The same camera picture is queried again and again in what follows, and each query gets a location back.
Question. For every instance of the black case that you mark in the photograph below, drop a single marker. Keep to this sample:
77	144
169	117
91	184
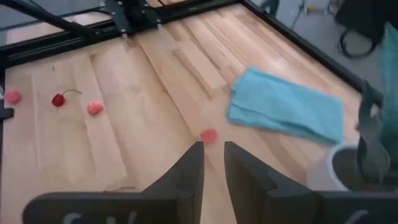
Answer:
367	12

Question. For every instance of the pink toy fruit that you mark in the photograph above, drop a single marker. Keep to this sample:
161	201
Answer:
208	136
12	96
94	107

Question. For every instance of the red cherry with stem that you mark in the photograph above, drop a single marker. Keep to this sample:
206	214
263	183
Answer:
58	100

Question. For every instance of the green plant in white pot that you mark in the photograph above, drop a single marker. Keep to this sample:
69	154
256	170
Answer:
373	155

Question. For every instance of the light blue folded cloth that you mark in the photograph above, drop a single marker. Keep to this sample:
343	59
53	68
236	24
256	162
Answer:
286	105

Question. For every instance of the black aluminium table frame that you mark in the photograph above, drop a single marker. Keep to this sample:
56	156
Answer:
18	53

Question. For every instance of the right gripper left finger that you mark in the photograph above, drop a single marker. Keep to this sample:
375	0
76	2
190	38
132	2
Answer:
161	202

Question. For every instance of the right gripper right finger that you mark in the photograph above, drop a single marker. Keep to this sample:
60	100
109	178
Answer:
273	202

